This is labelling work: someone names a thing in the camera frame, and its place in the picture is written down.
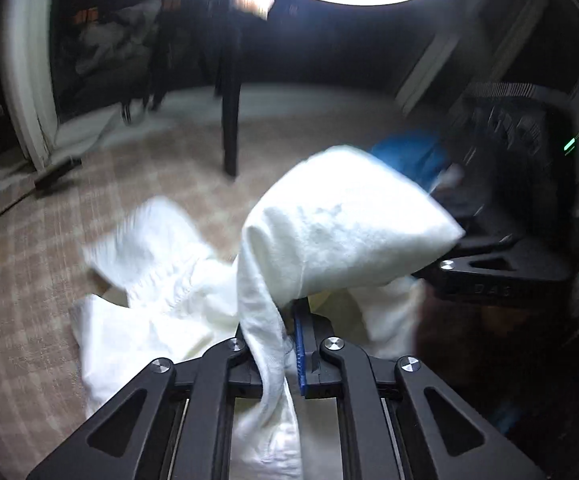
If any plaid beige rug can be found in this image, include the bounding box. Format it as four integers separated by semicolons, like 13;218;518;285
0;112;405;479

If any black tripod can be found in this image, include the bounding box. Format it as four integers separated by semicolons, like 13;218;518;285
119;0;281;178

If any white door frame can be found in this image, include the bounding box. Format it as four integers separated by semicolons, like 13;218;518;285
0;0;58;171

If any blue cloth item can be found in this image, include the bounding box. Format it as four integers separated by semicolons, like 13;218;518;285
370;130;450;192

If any black power adapter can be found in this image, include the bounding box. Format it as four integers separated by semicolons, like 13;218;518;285
35;156;82;192

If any white shirt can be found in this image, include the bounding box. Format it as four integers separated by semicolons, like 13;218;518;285
72;146;463;479

